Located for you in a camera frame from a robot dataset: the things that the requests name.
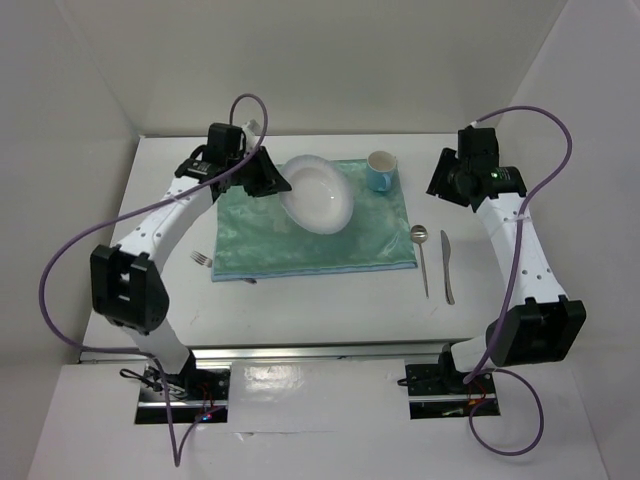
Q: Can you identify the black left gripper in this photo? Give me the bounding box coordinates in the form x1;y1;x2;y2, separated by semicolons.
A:
227;145;292;198

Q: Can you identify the silver spoon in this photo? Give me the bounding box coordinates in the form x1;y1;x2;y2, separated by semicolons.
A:
410;224;430;298

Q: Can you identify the teal patterned cloth placemat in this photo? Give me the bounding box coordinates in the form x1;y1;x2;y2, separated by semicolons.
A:
211;159;417;282

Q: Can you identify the light blue mug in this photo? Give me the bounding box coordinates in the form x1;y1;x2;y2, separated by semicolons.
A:
366;151;397;193

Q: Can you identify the white ceramic plate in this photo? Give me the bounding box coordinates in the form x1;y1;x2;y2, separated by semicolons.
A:
279;155;354;235

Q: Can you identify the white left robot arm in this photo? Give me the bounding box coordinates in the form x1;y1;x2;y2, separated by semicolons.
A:
90;121;292;399

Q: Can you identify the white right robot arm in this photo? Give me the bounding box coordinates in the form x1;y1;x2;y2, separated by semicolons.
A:
427;126;587;392

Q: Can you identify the silver table knife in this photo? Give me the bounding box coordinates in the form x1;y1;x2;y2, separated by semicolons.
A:
440;230;455;305

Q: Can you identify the silver fork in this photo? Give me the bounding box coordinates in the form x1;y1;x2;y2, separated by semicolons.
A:
190;250;257;285

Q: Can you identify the aluminium front rail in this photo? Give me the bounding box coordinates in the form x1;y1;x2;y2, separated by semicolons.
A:
77;337;501;365

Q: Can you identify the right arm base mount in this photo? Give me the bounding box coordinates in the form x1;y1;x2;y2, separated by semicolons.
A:
396;344;500;420

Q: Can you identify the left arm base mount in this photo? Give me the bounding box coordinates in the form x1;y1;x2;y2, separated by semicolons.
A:
119;366;231;425

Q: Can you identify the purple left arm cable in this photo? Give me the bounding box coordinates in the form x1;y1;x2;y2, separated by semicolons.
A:
38;93;270;469

